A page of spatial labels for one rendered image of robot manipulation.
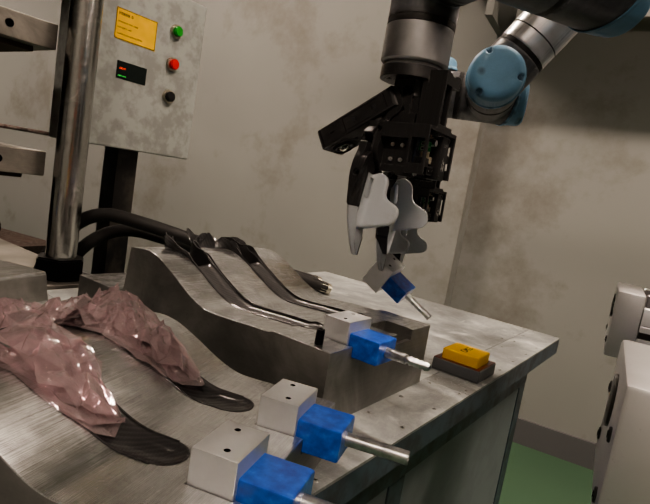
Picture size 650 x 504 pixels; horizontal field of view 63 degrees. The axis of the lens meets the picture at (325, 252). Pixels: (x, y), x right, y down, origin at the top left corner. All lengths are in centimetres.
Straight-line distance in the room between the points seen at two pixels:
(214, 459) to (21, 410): 14
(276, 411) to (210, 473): 11
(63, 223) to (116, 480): 85
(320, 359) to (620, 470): 35
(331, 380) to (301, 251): 253
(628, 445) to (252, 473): 23
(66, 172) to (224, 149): 234
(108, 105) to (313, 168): 188
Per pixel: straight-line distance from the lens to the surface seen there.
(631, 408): 33
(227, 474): 39
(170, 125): 148
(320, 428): 47
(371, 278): 95
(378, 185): 59
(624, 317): 82
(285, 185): 319
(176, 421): 48
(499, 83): 77
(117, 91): 139
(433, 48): 61
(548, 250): 269
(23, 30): 123
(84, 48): 121
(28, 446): 42
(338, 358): 61
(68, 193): 120
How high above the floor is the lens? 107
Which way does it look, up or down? 7 degrees down
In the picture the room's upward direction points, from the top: 9 degrees clockwise
